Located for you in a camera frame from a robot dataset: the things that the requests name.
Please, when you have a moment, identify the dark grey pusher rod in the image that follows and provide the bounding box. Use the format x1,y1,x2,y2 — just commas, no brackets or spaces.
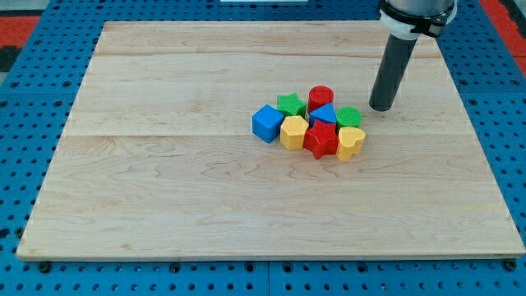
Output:
369,35,416,112

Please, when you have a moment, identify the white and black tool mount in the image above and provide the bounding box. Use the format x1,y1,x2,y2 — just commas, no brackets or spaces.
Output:
378,0,458,40

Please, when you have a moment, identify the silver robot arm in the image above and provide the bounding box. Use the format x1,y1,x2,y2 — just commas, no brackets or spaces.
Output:
369,0,458,112

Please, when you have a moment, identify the blue cube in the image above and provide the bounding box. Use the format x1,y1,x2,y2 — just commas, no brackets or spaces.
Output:
251,104,284,143

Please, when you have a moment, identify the wooden board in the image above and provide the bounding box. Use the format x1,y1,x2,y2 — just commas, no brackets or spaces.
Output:
16,21,525,261

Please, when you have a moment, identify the green cylinder block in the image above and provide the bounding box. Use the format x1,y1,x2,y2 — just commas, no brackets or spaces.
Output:
335,106,362,129

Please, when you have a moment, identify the blue triangle block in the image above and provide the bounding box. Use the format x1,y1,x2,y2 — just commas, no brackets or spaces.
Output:
309,103,337,127

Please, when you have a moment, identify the red cylinder block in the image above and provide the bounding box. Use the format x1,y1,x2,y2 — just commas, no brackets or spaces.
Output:
307,86,335,113

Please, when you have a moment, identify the yellow heart block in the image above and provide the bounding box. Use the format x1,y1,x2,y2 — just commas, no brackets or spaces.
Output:
335,127,367,161

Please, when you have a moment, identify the red star block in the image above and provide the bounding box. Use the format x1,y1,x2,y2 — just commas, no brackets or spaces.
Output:
303,119,339,160

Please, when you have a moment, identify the green star block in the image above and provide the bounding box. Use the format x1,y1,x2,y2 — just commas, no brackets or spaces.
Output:
277,93,307,117

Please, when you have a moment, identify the yellow hexagon block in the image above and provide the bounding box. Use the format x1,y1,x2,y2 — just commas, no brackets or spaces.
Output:
280,116,309,150

